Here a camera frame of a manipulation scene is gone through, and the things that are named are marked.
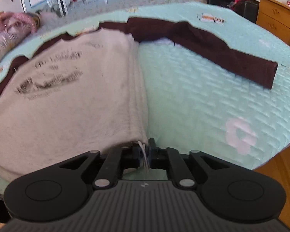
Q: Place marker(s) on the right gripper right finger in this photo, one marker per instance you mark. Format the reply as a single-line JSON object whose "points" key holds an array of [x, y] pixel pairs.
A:
{"points": [[170, 160]]}

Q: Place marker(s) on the floral rolled quilt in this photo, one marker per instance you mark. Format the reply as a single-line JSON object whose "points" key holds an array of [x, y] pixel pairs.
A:
{"points": [[12, 37]]}

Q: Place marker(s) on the grey and maroon sweatshirt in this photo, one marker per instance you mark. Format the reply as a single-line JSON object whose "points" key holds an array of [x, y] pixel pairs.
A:
{"points": [[81, 93]]}

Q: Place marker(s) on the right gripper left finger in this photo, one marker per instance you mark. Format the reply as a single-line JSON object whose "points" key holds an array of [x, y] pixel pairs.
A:
{"points": [[117, 160]]}

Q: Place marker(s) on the pink crumpled garment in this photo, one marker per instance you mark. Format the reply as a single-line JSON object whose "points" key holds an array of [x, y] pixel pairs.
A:
{"points": [[25, 21]]}

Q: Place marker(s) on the wooden dresser desk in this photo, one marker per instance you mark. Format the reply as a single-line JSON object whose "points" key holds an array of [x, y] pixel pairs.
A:
{"points": [[274, 16]]}

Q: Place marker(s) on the teal bee-pattern bedspread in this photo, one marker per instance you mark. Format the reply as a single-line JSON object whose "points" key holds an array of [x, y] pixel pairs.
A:
{"points": [[192, 101]]}

